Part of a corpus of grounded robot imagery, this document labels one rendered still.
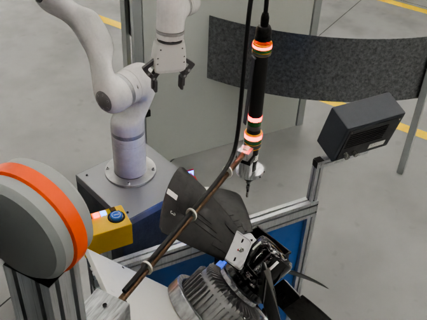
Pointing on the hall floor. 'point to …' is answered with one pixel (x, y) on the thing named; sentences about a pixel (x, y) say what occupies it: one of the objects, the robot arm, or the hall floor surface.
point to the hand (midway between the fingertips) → (168, 86)
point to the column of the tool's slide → (46, 295)
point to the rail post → (303, 252)
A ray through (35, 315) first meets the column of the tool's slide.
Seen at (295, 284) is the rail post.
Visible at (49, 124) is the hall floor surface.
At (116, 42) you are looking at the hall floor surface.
